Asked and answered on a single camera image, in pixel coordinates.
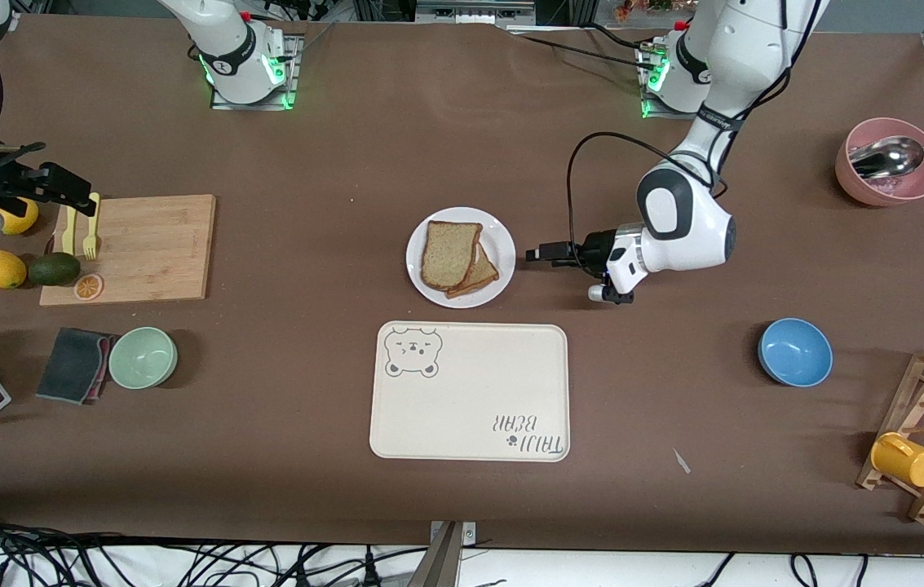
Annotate round white plate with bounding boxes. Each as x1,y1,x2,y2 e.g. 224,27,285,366
405,207,517,310

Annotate wooden cutting board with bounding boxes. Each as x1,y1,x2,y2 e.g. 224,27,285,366
39,194,217,307

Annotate egg-bearing brown bread slice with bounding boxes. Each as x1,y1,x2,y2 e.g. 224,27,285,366
445,243,502,300

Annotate wooden mug rack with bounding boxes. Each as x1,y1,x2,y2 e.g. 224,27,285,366
855,344,924,524

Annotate dark green avocado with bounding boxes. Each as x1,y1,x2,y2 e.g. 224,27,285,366
28,252,82,287

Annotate folded dark grey cloth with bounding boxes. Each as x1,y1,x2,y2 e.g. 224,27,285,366
35,327,118,406

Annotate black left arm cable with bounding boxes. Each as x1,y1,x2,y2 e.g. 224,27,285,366
565,132,727,262

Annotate yellow plastic fork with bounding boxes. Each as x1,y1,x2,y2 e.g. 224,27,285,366
82,192,102,262

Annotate yellow mug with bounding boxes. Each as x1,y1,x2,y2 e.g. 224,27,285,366
870,432,924,488

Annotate metal ladle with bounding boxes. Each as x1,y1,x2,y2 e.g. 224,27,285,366
848,134,924,180

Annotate yellow lemon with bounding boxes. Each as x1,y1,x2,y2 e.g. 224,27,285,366
0,249,28,290
0,197,40,236

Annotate grey metal bracket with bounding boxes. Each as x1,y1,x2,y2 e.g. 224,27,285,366
427,520,479,587

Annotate blue bowl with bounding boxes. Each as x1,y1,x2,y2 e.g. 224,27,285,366
758,318,833,388

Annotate tangled black floor cables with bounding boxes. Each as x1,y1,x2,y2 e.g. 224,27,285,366
0,501,430,587

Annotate plain brown bread slice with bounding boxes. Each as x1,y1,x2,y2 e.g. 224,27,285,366
420,220,484,292

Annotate cream bear print tray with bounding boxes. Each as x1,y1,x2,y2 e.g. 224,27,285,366
369,320,570,463

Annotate pale green bowl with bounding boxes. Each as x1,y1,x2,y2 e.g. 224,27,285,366
108,327,179,390

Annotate pink bowl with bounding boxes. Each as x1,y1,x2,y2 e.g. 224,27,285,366
834,117,924,207

